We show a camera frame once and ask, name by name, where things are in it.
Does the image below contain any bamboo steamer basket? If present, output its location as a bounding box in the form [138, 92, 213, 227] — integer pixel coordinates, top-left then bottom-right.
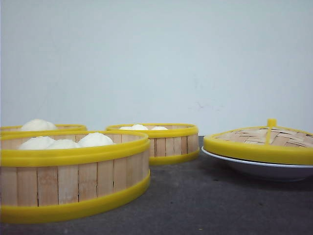
[0, 131, 150, 224]
[0, 124, 87, 137]
[106, 123, 200, 165]

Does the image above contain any woven bamboo steamer lid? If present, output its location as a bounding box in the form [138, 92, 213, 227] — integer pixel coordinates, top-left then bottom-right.
[203, 118, 313, 165]

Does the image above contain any middle basket right bun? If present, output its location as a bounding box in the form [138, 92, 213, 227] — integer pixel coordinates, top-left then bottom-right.
[151, 126, 168, 130]

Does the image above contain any middle basket left bun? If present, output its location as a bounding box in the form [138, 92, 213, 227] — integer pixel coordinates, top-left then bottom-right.
[119, 126, 133, 130]

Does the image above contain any middle front white bun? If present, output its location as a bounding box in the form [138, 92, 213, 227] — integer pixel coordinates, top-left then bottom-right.
[46, 139, 80, 149]

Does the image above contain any left front white bun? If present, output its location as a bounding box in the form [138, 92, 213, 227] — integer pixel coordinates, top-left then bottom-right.
[18, 136, 55, 150]

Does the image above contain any rear basket white bun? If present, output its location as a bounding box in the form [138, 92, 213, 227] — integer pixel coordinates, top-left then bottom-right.
[21, 119, 57, 131]

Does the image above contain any white shallow plate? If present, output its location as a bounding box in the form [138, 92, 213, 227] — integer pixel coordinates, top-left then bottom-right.
[201, 147, 313, 182]

